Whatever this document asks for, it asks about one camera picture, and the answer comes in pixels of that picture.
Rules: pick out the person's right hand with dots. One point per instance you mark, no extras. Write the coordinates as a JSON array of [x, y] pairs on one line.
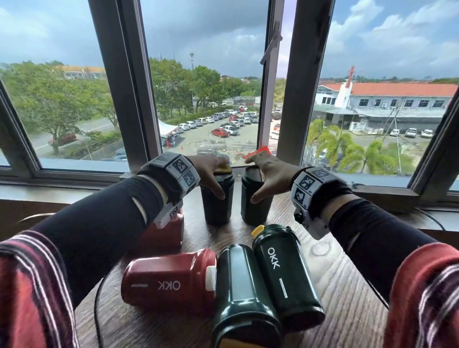
[[276, 175]]

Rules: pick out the person's left hand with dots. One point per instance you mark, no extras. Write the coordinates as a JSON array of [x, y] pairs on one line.
[[206, 170]]

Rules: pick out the person's right forearm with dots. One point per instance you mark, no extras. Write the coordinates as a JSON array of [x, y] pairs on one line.
[[373, 236]]

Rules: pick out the person's left forearm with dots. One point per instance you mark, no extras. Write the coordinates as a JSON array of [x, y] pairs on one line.
[[100, 229]]

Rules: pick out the red flag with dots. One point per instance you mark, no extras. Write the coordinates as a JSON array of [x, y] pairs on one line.
[[258, 152]]

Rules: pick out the red car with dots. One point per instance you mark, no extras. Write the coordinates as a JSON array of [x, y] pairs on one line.
[[219, 133]]

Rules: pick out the row of parked cars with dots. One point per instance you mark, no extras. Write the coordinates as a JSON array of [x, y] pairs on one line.
[[201, 122]]

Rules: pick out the white tent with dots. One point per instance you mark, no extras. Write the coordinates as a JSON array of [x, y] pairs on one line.
[[165, 128]]

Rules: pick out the green palm tree cluster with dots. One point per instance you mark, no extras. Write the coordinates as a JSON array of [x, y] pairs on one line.
[[333, 143]]

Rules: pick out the round wooden table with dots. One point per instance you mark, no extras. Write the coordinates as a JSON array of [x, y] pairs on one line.
[[344, 287]]

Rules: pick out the dark window sill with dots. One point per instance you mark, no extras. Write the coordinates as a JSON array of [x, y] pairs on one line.
[[53, 191]]

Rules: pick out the large green tree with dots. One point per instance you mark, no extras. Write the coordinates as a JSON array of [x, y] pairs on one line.
[[46, 100]]

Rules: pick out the red plaid shirt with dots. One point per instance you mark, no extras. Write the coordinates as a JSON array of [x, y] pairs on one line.
[[28, 294]]

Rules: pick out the white tagged wrist camera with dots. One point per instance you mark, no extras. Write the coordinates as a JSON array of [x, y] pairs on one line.
[[181, 168], [304, 183]]

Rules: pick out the dark grey window frame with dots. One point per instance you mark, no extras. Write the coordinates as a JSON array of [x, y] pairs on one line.
[[308, 89]]

